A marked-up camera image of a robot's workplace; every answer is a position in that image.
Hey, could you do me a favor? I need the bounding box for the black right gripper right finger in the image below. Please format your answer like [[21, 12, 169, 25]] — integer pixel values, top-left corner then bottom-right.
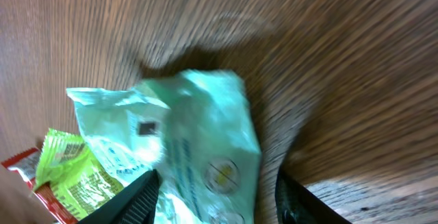
[[274, 171, 351, 224]]

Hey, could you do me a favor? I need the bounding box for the green snack bag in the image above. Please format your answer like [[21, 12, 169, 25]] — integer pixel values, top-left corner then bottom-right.
[[34, 129, 123, 221]]

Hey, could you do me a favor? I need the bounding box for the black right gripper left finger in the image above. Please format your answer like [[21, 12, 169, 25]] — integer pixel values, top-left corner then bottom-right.
[[78, 170, 159, 224]]

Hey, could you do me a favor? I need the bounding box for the light teal tissue packet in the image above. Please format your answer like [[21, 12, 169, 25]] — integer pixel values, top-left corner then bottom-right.
[[66, 71, 261, 224]]

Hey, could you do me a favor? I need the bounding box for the red chocolate bar wrapper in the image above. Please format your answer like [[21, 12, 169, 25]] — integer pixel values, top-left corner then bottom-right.
[[1, 147, 79, 224]]

